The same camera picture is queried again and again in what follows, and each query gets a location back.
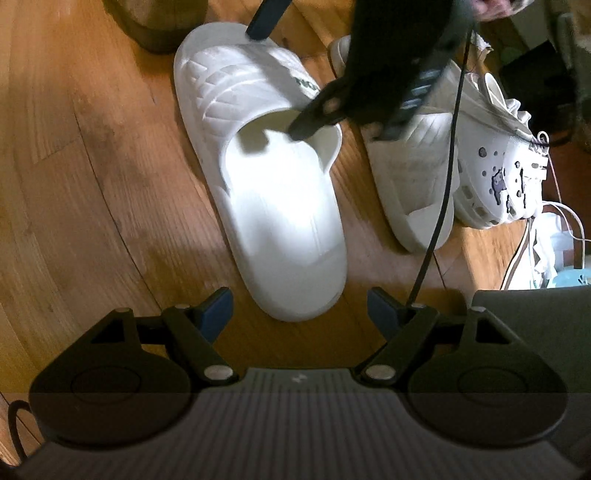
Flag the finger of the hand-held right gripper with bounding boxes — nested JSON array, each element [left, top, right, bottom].
[[287, 76, 357, 140], [246, 0, 293, 43]]

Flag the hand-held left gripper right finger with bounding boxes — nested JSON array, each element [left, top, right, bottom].
[[353, 286, 525, 385]]

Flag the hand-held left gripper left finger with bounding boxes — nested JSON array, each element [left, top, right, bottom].
[[84, 286, 241, 385]]

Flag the white slide sandal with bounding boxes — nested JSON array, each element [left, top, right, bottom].
[[172, 23, 348, 323], [329, 34, 463, 253]]

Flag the person's right hand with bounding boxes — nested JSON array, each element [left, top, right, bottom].
[[470, 0, 525, 23]]

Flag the brown fur-lined slipper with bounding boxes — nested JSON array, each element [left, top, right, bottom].
[[102, 0, 198, 55]]

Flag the white lace-up sneaker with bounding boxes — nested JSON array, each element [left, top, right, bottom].
[[504, 95, 554, 155]]

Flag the white clog with charms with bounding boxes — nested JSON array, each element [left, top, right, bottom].
[[453, 69, 551, 230]]

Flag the light blue plastic basket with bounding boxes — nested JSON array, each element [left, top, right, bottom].
[[549, 267, 591, 291]]

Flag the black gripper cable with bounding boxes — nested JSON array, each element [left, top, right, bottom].
[[405, 18, 475, 309]]

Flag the white cable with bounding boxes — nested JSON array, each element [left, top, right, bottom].
[[540, 198, 588, 271]]

